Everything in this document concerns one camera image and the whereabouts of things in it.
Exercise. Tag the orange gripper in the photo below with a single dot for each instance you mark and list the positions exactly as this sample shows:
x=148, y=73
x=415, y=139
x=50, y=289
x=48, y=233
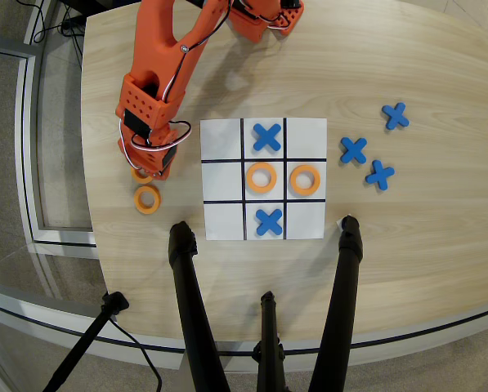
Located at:
x=158, y=164

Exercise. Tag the white tic-tac-toe grid sheet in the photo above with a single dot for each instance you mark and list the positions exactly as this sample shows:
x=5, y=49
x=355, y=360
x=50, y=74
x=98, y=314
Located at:
x=221, y=196

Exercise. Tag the blue foam cross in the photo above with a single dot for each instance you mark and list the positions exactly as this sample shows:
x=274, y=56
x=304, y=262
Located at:
x=379, y=175
x=395, y=116
x=269, y=222
x=267, y=137
x=354, y=150

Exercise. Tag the black stand pole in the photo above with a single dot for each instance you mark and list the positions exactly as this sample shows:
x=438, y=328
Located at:
x=84, y=343

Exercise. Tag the white tape piece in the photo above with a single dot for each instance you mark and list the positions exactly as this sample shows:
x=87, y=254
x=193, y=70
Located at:
x=338, y=222

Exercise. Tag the thin black tripod leg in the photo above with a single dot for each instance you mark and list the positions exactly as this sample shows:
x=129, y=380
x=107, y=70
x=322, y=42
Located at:
x=270, y=339

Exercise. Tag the grey metal partition frame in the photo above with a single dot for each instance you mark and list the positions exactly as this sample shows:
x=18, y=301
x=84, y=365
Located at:
x=25, y=163

